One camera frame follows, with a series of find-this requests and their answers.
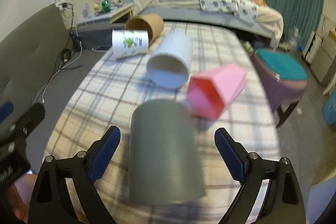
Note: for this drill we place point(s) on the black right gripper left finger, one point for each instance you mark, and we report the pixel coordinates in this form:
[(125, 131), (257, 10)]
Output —
[(5, 110)]

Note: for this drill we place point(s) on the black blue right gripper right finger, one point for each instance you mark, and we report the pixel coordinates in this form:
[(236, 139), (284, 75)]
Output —
[(283, 202)]

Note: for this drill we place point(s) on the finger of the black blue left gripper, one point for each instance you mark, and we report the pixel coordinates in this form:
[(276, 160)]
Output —
[(50, 200)]

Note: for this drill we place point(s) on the grey cylindrical cup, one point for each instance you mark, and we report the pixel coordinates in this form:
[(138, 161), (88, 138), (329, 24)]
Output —
[(164, 164)]

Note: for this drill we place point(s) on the pink hexagonal cup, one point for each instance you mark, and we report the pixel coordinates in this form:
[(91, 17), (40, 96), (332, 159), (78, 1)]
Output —
[(212, 91)]

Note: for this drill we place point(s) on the white printed cup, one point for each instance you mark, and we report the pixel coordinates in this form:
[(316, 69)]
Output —
[(126, 43)]

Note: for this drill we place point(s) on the light blue cylindrical cup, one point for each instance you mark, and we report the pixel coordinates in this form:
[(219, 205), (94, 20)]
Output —
[(169, 64)]

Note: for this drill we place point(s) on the brown cardboard cup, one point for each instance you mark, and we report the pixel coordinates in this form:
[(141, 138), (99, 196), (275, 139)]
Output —
[(152, 23)]

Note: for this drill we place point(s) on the person's hand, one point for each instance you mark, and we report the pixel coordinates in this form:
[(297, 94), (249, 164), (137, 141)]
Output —
[(19, 195)]

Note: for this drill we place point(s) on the grey padded headboard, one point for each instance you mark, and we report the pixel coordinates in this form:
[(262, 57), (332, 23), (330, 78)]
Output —
[(28, 56)]

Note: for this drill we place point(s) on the plaid checkered table cloth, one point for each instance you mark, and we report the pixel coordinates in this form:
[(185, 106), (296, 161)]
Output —
[(112, 90)]

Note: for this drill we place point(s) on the blue basket at right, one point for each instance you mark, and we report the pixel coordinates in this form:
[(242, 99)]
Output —
[(328, 111)]

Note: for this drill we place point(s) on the white phone on floor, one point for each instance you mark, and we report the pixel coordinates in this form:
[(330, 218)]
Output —
[(101, 49)]

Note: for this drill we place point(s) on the grey bedside table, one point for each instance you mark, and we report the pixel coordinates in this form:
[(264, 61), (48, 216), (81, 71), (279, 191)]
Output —
[(97, 31)]

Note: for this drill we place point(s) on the purple stool teal cushion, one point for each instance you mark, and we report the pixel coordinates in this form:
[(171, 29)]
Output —
[(283, 78)]

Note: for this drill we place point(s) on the green object on nightstand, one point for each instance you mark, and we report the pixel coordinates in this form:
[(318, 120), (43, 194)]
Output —
[(105, 6)]

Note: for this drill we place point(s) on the white cabinet at right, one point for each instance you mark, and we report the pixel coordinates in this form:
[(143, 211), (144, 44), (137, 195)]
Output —
[(319, 51)]

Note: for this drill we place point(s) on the white patterned pillow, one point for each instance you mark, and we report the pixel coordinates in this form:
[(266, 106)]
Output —
[(245, 10)]

